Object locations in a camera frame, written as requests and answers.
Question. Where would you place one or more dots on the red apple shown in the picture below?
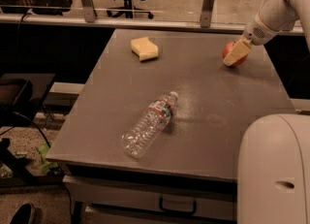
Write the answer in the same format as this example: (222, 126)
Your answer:
(233, 53)

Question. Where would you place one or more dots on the green snack bag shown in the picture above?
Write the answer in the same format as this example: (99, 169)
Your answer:
(46, 166)

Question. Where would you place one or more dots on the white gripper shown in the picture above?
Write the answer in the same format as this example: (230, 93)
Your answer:
(257, 34)

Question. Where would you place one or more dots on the yellow sponge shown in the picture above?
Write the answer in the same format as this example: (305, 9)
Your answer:
(144, 48)

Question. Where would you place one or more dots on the right metal glass bracket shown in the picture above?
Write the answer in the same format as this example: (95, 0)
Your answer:
(206, 13)

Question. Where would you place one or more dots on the black shoe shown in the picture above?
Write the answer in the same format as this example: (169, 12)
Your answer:
(24, 214)

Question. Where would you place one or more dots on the grey drawer with black handle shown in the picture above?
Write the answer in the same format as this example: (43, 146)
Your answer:
(117, 202)

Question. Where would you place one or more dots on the clear plastic water bottle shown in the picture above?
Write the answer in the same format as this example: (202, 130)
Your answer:
(139, 138)

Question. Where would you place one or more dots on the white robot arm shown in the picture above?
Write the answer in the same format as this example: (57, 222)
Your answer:
(273, 175)

